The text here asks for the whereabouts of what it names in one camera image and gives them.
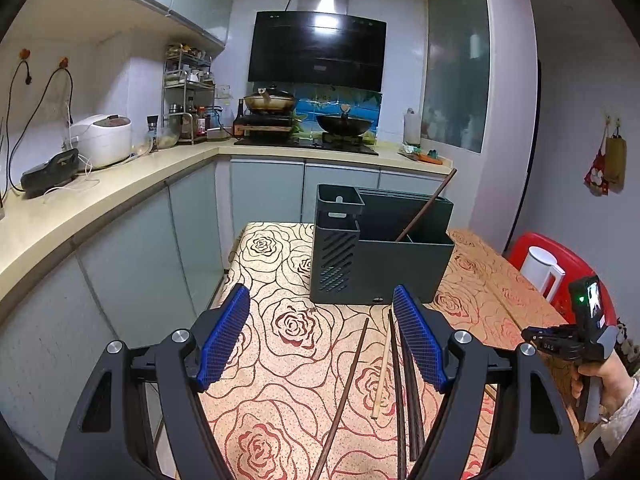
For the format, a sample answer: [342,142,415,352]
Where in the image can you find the reddish brown chopstick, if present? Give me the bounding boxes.
[395,167,457,242]

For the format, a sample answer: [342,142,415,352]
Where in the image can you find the grey lower cabinets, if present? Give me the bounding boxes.
[0,154,451,480]

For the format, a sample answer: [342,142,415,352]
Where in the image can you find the metal spice rack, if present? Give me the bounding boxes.
[162,42,217,143]

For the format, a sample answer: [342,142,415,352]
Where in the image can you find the black power cable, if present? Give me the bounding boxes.
[4,57,32,193]
[9,66,74,193]

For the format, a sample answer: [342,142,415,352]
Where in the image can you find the paper towel roll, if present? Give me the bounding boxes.
[404,108,422,147]

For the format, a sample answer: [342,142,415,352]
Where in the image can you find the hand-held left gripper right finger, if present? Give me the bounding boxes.
[391,285,586,480]

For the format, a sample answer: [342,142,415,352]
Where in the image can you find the rose patterned tablecloth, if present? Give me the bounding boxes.
[192,221,596,480]

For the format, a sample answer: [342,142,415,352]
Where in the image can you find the black countertop appliance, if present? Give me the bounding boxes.
[21,148,81,198]

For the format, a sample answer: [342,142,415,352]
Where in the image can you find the person's right hand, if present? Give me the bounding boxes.
[570,354,637,432]

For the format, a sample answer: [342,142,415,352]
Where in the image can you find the black gas stove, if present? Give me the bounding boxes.
[234,132,380,157]

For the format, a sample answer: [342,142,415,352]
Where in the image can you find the black wok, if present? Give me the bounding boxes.
[315,105,375,137]

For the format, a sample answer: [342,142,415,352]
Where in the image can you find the red hanging cloth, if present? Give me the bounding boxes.
[584,132,611,196]

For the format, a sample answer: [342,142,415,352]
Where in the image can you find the white rice cooker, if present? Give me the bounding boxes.
[70,114,133,169]

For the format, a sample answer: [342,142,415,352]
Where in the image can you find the black range hood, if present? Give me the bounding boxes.
[247,0,388,93]

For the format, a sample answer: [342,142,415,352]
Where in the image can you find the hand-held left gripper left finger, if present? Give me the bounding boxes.
[55,282,251,480]

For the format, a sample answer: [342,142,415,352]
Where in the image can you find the dark grey utensil holder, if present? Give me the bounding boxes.
[309,183,455,306]

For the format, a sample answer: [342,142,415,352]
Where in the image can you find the frosted glass window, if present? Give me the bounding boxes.
[420,0,491,155]

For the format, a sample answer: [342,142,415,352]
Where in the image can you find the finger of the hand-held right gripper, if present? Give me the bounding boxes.
[531,339,572,357]
[521,326,570,341]

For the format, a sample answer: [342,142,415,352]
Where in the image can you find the frying pan with lid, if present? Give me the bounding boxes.
[243,86,299,113]

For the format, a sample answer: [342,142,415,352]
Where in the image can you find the beige kitchen countertop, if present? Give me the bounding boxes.
[0,137,457,316]

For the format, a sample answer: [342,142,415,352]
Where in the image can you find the person's right forearm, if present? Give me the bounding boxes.
[597,372,640,463]

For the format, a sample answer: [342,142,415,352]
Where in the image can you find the white electric kettle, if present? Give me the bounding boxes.
[520,246,567,303]

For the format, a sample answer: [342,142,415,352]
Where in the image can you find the white cable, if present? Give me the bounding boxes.
[44,102,148,197]

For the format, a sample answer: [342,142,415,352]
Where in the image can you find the tan hanging bag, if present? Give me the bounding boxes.
[605,135,627,191]

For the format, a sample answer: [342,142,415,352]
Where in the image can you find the dark brown chopstick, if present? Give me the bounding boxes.
[312,317,370,480]

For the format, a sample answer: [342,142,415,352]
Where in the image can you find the red plastic chair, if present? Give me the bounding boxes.
[507,232,621,341]

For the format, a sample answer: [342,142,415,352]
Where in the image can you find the light wooden chopstick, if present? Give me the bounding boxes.
[371,337,392,419]

